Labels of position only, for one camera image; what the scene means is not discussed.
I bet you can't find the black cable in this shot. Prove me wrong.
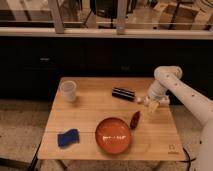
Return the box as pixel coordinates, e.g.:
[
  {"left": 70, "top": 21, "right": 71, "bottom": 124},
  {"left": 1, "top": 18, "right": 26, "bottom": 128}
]
[{"left": 180, "top": 148, "right": 198, "bottom": 164}]

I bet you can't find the blue sponge cloth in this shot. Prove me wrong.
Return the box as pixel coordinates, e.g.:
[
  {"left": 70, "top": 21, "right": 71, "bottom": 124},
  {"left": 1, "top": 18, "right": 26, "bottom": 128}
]
[{"left": 57, "top": 129, "right": 80, "bottom": 148}]

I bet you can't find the wooden folding table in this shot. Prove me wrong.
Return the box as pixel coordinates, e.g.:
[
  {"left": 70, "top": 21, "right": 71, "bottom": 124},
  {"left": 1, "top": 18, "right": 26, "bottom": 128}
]
[{"left": 38, "top": 77, "right": 184, "bottom": 161}]

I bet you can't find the clear plastic cup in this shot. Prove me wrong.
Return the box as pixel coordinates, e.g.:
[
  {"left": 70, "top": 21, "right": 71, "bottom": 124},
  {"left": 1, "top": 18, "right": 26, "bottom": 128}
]
[{"left": 59, "top": 81, "right": 77, "bottom": 102}]

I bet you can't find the dark red chili pepper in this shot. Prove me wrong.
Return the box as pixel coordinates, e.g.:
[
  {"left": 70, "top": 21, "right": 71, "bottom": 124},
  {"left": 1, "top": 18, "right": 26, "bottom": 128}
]
[{"left": 130, "top": 111, "right": 140, "bottom": 129}]

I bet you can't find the small bottle with pink cap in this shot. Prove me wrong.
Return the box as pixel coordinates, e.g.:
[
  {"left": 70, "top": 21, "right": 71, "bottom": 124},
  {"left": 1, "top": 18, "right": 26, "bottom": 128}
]
[{"left": 136, "top": 96, "right": 149, "bottom": 105}]

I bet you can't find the black cylindrical case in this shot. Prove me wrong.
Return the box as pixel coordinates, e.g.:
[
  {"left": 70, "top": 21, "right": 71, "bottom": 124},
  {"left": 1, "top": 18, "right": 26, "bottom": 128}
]
[{"left": 112, "top": 88, "right": 135, "bottom": 101}]

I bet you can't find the orange round plate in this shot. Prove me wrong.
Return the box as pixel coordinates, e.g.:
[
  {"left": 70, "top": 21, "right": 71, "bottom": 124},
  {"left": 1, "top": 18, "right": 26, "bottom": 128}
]
[{"left": 95, "top": 117, "right": 132, "bottom": 154}]

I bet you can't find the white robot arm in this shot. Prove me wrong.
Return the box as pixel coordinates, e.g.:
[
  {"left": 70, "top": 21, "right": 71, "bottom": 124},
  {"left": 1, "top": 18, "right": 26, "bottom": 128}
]
[{"left": 147, "top": 66, "right": 213, "bottom": 171}]

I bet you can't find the cardboard box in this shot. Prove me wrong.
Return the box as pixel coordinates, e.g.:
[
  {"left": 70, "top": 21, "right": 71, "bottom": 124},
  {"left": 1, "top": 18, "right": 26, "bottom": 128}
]
[{"left": 155, "top": 3, "right": 198, "bottom": 30}]

